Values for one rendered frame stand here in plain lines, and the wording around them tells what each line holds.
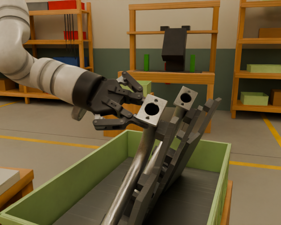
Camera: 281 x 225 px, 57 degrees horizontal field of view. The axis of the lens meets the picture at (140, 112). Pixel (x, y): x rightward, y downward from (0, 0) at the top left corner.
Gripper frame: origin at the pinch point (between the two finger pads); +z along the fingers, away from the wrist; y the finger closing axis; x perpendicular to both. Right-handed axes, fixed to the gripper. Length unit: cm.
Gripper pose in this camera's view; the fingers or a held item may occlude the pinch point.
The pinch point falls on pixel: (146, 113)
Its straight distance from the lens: 49.1
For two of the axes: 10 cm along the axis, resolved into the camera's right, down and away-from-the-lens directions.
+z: 9.1, 3.5, -2.2
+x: 0.3, 4.7, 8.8
